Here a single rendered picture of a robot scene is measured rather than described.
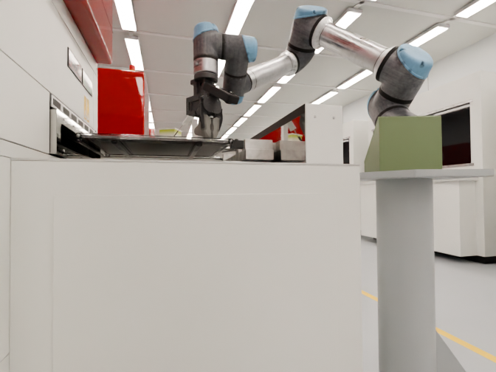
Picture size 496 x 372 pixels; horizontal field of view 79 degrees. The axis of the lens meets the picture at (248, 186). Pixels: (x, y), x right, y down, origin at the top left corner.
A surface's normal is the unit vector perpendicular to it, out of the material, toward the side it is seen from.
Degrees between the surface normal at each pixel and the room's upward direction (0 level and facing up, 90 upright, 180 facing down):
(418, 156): 90
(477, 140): 90
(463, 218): 90
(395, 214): 90
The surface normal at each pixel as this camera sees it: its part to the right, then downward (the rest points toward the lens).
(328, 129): 0.26, -0.02
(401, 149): -0.04, -0.02
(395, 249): -0.66, -0.01
